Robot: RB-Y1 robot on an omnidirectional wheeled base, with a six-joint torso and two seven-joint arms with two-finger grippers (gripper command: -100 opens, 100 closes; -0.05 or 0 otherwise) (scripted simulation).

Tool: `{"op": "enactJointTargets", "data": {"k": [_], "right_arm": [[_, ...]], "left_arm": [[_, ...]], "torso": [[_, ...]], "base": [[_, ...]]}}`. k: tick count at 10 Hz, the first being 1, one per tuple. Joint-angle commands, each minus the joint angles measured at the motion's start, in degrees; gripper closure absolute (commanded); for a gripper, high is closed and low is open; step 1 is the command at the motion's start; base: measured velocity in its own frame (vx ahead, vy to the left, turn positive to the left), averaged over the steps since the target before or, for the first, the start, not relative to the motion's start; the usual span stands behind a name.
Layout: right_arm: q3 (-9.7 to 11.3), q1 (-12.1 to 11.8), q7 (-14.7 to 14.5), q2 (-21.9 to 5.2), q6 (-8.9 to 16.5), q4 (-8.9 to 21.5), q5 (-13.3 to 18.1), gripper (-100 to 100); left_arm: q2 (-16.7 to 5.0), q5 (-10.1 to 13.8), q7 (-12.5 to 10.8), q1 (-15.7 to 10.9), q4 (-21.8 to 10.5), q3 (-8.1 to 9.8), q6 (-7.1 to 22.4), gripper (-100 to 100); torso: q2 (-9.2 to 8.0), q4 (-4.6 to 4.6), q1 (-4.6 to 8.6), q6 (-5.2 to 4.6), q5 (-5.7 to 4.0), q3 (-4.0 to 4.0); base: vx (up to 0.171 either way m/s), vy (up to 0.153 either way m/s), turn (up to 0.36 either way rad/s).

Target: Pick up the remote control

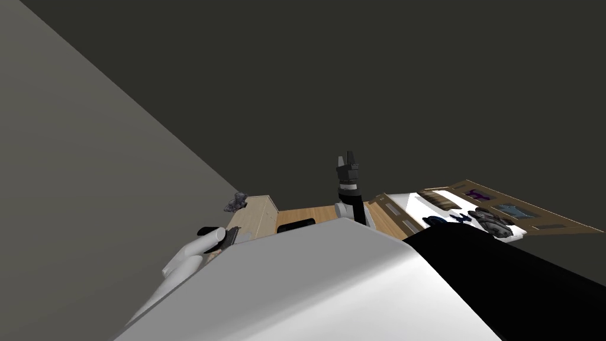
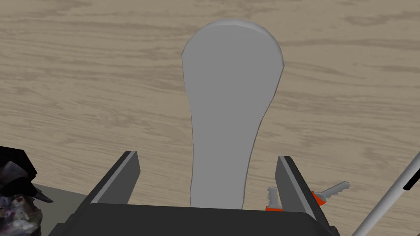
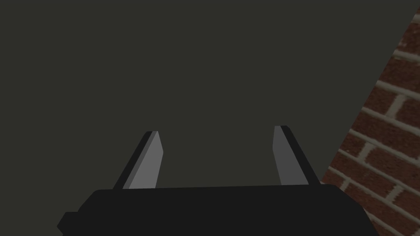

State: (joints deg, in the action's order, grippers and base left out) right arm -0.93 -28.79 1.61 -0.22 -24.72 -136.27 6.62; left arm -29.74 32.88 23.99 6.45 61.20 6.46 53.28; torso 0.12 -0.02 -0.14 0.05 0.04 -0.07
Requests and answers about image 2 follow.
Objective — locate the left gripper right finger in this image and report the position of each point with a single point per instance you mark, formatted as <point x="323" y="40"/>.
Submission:
<point x="290" y="190"/>

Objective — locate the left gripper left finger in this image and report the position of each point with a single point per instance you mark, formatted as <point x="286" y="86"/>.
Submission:
<point x="119" y="182"/>

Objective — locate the silver key with orange head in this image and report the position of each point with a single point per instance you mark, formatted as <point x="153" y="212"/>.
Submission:
<point x="333" y="190"/>
<point x="273" y="198"/>

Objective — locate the white rod with black clip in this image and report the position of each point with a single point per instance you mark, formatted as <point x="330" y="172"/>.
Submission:
<point x="387" y="196"/>

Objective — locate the grey paddle-shaped object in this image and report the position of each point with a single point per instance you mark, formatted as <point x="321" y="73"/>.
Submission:
<point x="226" y="108"/>

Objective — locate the black mottled crumpled object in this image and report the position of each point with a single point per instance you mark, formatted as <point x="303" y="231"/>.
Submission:
<point x="16" y="196"/>

